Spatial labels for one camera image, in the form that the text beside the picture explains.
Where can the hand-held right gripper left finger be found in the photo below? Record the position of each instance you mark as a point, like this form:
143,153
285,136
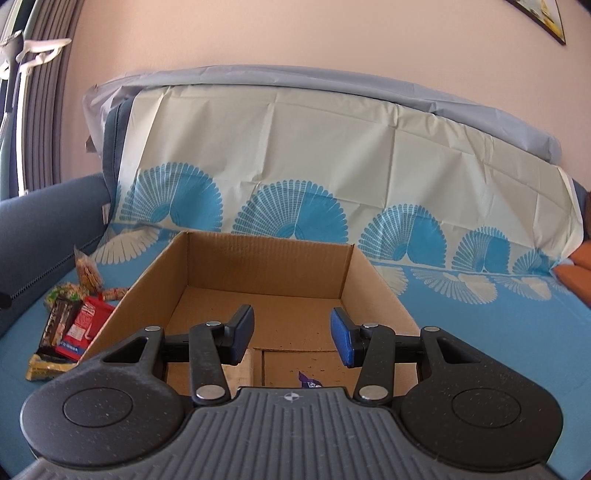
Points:
240,334

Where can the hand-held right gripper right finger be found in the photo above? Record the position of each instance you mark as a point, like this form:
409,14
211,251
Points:
344,337

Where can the cardboard box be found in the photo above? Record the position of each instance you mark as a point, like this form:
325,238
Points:
286,272

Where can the red packet with blue stripe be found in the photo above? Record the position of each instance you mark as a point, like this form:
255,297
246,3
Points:
83,327

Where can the yellow snack packet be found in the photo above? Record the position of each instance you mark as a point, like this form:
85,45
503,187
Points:
44,367

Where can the purple snack wrapper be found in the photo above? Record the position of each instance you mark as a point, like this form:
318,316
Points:
308,381

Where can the small red sausage packet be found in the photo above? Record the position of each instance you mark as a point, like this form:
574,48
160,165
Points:
115,293

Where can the clear bag of nuts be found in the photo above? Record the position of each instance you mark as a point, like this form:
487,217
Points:
87,274

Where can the round green-labelled snack packet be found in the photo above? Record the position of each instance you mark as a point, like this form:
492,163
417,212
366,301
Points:
64,293

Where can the dark brown snack packet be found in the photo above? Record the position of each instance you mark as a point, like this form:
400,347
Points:
57,323

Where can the white and blue printed cloth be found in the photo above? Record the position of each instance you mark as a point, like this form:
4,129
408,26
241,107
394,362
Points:
323,138

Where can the blue sofa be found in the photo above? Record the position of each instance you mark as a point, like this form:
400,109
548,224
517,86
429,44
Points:
46,217

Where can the grey curtain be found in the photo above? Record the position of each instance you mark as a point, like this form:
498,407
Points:
46,115

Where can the white stand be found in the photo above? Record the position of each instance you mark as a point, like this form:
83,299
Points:
41,46

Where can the framed wall picture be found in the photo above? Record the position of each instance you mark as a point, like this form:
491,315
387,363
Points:
549,18

